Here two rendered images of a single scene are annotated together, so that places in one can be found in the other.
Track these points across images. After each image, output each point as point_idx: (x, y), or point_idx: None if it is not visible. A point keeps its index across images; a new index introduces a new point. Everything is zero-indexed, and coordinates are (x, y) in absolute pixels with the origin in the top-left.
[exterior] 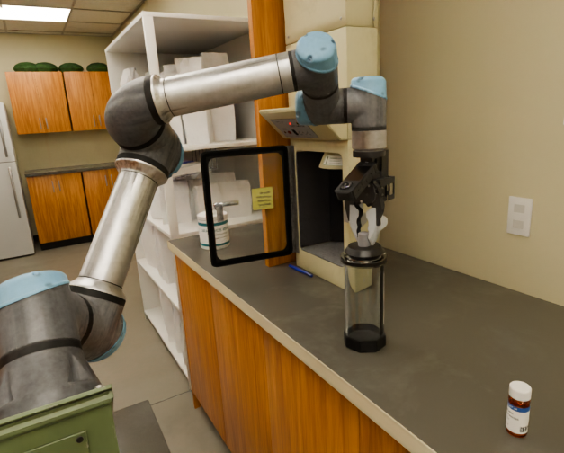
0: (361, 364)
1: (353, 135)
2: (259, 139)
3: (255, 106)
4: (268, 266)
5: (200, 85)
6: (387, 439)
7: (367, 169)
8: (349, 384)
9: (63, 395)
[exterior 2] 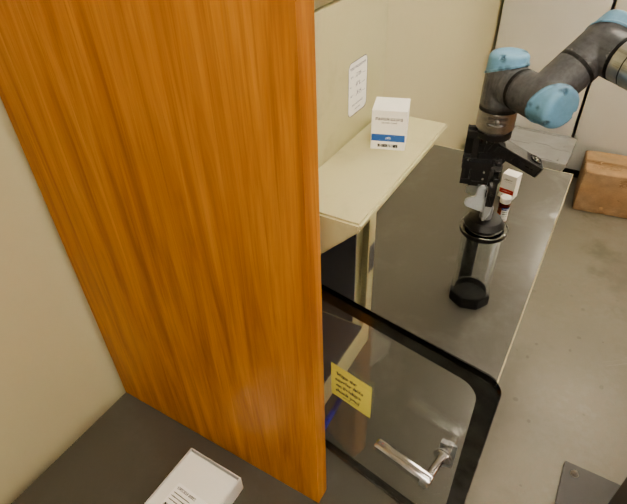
0: (501, 289)
1: (514, 117)
2: (319, 309)
3: (312, 241)
4: (325, 490)
5: None
6: None
7: (510, 142)
8: (531, 288)
9: None
